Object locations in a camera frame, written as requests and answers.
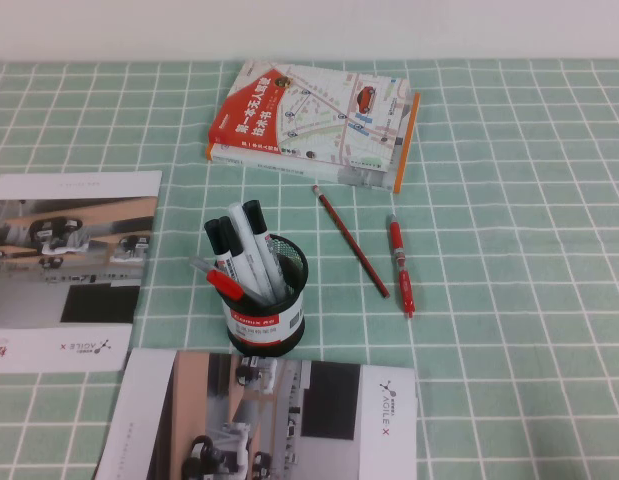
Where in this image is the red pencil with eraser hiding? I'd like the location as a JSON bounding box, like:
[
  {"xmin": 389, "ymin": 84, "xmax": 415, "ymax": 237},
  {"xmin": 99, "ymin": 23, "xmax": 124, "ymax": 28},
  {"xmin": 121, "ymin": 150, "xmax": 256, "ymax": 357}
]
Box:
[{"xmin": 311, "ymin": 184, "xmax": 392, "ymax": 300}]

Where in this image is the red click pen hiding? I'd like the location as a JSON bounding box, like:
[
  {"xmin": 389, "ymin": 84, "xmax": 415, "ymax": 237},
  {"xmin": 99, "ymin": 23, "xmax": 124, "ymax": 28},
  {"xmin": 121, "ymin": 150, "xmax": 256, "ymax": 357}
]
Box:
[{"xmin": 386, "ymin": 213, "xmax": 417, "ymax": 320}]

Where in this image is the red and white box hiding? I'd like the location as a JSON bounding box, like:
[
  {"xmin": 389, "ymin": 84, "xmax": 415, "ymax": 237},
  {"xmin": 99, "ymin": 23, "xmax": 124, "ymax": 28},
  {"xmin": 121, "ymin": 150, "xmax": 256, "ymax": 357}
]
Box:
[{"xmin": 205, "ymin": 90, "xmax": 422, "ymax": 195}]

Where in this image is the black capped white marker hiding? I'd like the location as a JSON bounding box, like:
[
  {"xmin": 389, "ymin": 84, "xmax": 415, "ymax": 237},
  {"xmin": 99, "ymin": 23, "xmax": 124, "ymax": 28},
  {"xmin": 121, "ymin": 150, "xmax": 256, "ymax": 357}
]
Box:
[
  {"xmin": 217, "ymin": 215, "xmax": 250, "ymax": 289},
  {"xmin": 242, "ymin": 199, "xmax": 289, "ymax": 303},
  {"xmin": 203, "ymin": 217, "xmax": 236, "ymax": 281}
]

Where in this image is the black mesh pen holder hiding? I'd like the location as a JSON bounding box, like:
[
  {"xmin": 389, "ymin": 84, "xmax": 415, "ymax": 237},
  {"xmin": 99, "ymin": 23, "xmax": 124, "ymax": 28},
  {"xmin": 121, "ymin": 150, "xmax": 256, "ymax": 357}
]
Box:
[{"xmin": 224, "ymin": 233, "xmax": 310, "ymax": 358}]

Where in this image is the AgileX brochure with red title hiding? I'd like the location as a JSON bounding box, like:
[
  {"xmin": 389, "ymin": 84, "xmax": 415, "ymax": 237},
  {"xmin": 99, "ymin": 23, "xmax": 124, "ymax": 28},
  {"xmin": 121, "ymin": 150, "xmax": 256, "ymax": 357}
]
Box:
[{"xmin": 0, "ymin": 170, "xmax": 164, "ymax": 375}]

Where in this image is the red map cover book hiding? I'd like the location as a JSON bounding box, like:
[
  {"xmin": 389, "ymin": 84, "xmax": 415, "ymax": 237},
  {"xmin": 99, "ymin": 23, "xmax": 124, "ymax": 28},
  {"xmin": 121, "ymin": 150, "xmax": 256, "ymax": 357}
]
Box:
[{"xmin": 207, "ymin": 60, "xmax": 408, "ymax": 174}]

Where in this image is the grey and red pen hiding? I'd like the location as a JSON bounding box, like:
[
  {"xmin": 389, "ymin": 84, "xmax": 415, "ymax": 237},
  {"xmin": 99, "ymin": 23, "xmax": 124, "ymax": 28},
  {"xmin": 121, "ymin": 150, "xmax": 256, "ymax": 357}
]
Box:
[{"xmin": 189, "ymin": 256, "xmax": 271, "ymax": 306}]

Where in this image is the green checked tablecloth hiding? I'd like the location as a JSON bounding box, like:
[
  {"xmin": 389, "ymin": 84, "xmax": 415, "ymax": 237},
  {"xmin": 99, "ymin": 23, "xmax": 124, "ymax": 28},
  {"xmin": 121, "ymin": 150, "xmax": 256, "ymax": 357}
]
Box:
[{"xmin": 0, "ymin": 59, "xmax": 619, "ymax": 480}]

